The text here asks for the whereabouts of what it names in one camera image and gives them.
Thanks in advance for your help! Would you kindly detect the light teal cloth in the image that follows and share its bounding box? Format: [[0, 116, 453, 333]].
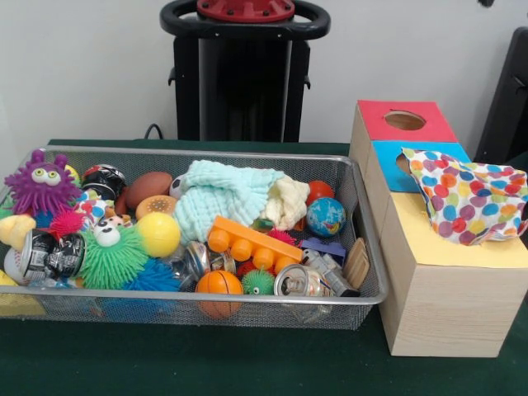
[[173, 159, 285, 244]]

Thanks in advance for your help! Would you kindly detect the colourful patterned cloth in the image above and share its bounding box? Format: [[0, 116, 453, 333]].
[[401, 148, 528, 247]]

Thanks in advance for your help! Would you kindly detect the shallow clear bin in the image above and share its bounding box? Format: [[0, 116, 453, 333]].
[[0, 146, 390, 331]]

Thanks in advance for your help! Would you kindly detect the wooden box with three holes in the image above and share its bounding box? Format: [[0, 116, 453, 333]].
[[349, 100, 528, 358]]

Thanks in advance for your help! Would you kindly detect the cream yellow cloth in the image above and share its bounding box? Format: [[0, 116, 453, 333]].
[[262, 175, 311, 232]]

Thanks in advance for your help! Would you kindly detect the orange building block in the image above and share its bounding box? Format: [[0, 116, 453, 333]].
[[206, 215, 303, 271]]

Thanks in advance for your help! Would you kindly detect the blue globe ball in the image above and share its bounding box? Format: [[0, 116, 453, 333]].
[[307, 196, 347, 238]]

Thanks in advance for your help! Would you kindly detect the crushed silver can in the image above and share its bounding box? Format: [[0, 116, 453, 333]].
[[275, 264, 333, 299]]

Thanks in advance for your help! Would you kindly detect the small orange basketball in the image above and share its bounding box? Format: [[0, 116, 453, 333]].
[[196, 270, 244, 320]]

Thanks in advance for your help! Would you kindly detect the yellow ball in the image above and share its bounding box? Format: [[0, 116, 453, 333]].
[[136, 213, 182, 258]]

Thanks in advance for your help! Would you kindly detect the small brown football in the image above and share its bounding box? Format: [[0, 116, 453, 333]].
[[126, 172, 175, 209]]

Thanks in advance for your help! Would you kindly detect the green spiky ball with eyes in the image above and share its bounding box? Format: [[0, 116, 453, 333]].
[[78, 216, 151, 290]]

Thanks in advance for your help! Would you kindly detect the dark green table cloth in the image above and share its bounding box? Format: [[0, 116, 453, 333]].
[[0, 139, 528, 396]]

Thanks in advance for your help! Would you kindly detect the purple spiky monster toy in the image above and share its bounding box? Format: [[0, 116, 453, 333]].
[[3, 149, 83, 217]]

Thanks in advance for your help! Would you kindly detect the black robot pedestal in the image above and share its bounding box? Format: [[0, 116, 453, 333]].
[[160, 0, 331, 141]]

